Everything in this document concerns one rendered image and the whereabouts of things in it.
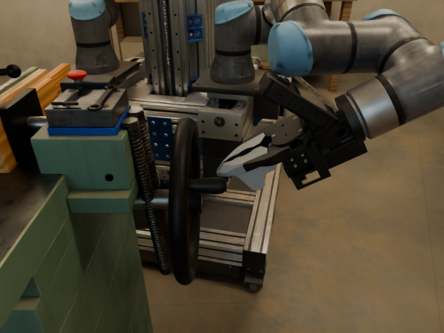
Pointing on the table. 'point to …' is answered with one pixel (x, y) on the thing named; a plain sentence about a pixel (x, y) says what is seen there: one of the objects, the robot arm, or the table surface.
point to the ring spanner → (102, 98)
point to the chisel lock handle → (13, 71)
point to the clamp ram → (22, 122)
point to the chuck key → (70, 98)
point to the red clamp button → (76, 74)
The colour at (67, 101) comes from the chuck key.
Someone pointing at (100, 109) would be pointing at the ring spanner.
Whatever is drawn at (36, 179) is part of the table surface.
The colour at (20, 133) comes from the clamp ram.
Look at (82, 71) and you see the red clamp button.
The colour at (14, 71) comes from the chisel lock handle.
